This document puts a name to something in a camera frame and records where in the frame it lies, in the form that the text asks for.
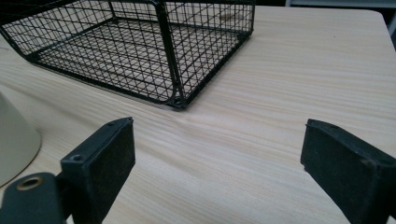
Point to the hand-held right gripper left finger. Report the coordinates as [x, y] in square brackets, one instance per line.
[99, 168]

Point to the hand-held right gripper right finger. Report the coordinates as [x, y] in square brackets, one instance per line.
[345, 174]

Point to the cream white cup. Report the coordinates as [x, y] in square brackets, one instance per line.
[14, 143]

